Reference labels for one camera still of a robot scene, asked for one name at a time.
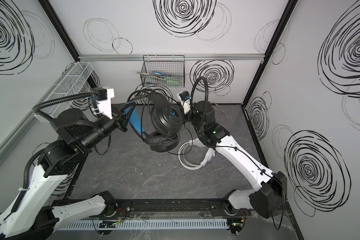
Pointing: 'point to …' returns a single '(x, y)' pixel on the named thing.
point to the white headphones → (209, 157)
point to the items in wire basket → (157, 79)
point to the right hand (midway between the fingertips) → (174, 103)
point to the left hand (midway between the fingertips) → (133, 104)
